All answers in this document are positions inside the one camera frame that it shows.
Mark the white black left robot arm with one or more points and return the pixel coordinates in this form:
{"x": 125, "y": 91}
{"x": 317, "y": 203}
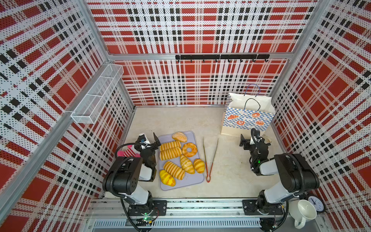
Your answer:
{"x": 125, "y": 173}

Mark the white ceramic mug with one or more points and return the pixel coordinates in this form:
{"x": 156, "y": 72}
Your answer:
{"x": 301, "y": 211}

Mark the ring shaped donut bread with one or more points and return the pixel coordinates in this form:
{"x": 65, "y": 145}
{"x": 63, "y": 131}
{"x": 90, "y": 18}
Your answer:
{"x": 189, "y": 150}

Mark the upper ridged long bread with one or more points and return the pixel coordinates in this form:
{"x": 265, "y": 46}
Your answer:
{"x": 169, "y": 145}

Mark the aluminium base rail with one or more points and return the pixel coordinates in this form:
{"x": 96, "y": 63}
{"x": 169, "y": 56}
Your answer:
{"x": 184, "y": 215}

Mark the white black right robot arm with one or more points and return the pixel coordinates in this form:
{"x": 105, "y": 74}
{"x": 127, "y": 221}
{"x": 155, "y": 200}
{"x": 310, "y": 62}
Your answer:
{"x": 296, "y": 176}

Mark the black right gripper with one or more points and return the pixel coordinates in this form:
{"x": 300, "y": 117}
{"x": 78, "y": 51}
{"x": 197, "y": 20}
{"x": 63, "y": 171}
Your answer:
{"x": 249, "y": 144}

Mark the pink striped plush toy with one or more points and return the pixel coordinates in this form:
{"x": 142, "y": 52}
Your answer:
{"x": 129, "y": 151}

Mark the white wire mesh basket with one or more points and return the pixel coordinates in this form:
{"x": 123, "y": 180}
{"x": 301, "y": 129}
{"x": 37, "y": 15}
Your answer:
{"x": 92, "y": 104}

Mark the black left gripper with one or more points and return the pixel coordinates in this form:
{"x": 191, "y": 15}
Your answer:
{"x": 149, "y": 147}

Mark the yellow orange striped bread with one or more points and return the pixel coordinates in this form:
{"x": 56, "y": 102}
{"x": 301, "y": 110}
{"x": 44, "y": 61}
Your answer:
{"x": 166, "y": 178}

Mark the oval brown bread roll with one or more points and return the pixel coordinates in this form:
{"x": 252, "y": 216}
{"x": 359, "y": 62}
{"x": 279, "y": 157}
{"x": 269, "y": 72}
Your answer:
{"x": 179, "y": 136}

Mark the small round striped bun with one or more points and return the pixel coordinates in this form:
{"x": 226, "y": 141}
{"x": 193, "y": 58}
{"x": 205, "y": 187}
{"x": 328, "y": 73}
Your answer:
{"x": 199, "y": 166}

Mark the small black analog clock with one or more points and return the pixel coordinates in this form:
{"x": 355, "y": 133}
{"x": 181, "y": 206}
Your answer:
{"x": 317, "y": 203}

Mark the striped croissant bread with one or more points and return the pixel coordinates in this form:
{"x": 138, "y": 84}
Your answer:
{"x": 187, "y": 165}

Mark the blue checkered paper bag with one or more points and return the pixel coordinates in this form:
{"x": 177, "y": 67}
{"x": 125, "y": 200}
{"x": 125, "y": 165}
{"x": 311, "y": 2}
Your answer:
{"x": 244, "y": 112}

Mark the steel tongs red handle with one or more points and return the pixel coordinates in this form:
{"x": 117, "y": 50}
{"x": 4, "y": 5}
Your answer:
{"x": 209, "y": 170}

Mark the lavender plastic tray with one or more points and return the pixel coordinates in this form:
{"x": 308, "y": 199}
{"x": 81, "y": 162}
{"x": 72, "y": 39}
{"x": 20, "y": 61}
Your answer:
{"x": 189, "y": 179}

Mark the ridged long bread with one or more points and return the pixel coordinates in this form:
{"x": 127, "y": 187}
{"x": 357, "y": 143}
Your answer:
{"x": 170, "y": 153}
{"x": 174, "y": 170}
{"x": 169, "y": 145}

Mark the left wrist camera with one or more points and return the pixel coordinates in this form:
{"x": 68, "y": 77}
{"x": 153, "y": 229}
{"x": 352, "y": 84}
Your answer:
{"x": 142, "y": 139}

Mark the black wall hook rail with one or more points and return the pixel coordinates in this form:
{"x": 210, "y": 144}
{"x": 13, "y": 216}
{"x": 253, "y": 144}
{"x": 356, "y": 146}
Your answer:
{"x": 216, "y": 57}

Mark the lower ridged long bread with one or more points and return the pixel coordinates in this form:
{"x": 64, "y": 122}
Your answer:
{"x": 174, "y": 170}

